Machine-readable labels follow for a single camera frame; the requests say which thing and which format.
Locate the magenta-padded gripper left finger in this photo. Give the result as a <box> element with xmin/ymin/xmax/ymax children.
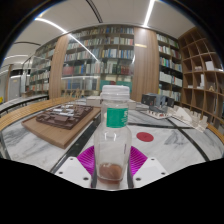
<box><xmin>54</xmin><ymin>145</ymin><xmax>98</xmax><ymax>189</ymax></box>

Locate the brown building model on board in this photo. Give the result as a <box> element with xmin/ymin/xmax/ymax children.
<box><xmin>21</xmin><ymin>103</ymin><xmax>102</xmax><ymax>150</ymax></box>

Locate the beige architectural building model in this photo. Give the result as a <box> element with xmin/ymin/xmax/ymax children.
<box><xmin>85</xmin><ymin>95</ymin><xmax>137</xmax><ymax>111</ymax></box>

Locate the flat round red coaster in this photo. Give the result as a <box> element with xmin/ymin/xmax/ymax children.
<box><xmin>136</xmin><ymin>131</ymin><xmax>155</xmax><ymax>143</ymax></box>

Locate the wooden cubby shelf unit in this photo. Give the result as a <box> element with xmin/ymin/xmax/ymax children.
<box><xmin>178</xmin><ymin>26</ymin><xmax>224</xmax><ymax>128</ymax></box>

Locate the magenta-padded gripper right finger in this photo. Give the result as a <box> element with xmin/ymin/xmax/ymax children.
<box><xmin>128</xmin><ymin>145</ymin><xmax>169</xmax><ymax>189</ymax></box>

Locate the tall bookshelf with books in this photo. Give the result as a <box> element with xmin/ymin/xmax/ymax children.
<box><xmin>60</xmin><ymin>25</ymin><xmax>136</xmax><ymax>100</ymax></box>
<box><xmin>28</xmin><ymin>41</ymin><xmax>58</xmax><ymax>95</ymax></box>
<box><xmin>156</xmin><ymin>33</ymin><xmax>184</xmax><ymax>103</ymax></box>

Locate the white architectural site model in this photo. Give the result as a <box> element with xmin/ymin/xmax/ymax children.
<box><xmin>171</xmin><ymin>106</ymin><xmax>209</xmax><ymax>133</ymax></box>

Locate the clear plastic bottle white cap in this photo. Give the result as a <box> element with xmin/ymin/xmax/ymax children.
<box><xmin>93</xmin><ymin>84</ymin><xmax>133</xmax><ymax>185</ymax></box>

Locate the curved wooden slat bench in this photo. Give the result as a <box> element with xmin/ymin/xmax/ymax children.
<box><xmin>206</xmin><ymin>122</ymin><xmax>224</xmax><ymax>145</ymax></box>
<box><xmin>0</xmin><ymin>96</ymin><xmax>78</xmax><ymax>132</ymax></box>

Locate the dark grey building model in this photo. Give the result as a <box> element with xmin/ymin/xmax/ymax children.
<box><xmin>139</xmin><ymin>93</ymin><xmax>176</xmax><ymax>120</ymax></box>

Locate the long ceiling light strip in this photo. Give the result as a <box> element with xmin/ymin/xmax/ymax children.
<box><xmin>34</xmin><ymin>17</ymin><xmax>100</xmax><ymax>63</ymax></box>
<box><xmin>142</xmin><ymin>0</ymin><xmax>156</xmax><ymax>28</ymax></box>

